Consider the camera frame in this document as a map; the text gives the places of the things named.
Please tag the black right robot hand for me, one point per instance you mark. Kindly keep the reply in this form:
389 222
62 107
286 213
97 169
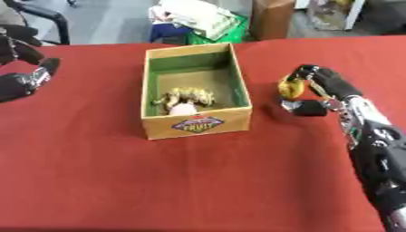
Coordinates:
332 83

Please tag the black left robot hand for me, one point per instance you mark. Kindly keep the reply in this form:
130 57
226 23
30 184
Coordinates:
18 83

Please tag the yellow toy banana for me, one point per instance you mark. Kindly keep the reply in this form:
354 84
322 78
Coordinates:
291 87

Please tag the silver and black right robot arm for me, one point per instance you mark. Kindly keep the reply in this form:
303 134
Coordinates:
376 145

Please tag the tan cardboard box green inside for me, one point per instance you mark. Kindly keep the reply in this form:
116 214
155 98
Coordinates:
194 90

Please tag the black chair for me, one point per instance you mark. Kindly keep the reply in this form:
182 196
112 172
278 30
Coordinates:
36 21

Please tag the brown cardboard carton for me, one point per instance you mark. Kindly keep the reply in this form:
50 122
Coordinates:
271 18

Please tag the green crate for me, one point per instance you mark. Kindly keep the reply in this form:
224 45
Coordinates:
222 33

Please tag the pink round toy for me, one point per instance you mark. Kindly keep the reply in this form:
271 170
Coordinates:
183 109

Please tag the blue and white bag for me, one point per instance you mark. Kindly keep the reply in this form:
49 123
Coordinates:
165 26

